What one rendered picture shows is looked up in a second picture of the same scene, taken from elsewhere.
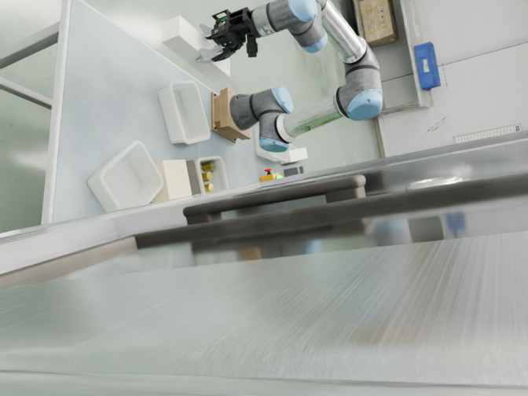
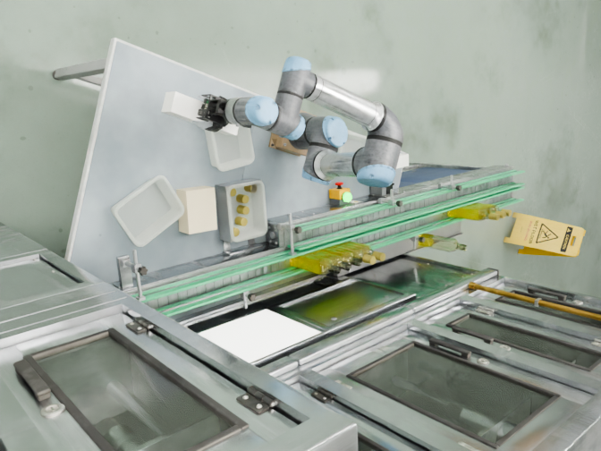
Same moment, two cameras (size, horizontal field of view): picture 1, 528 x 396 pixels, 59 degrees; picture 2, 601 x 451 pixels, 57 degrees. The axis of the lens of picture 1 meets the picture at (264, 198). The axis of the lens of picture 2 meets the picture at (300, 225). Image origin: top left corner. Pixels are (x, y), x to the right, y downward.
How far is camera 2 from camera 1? 95 cm
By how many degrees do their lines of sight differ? 25
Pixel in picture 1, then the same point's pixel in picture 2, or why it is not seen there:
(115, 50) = (157, 85)
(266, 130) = (308, 163)
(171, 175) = (194, 204)
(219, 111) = not seen: hidden behind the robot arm
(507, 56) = not seen: outside the picture
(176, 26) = (171, 101)
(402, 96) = not seen: outside the picture
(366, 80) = (376, 153)
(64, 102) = (97, 143)
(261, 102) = (312, 131)
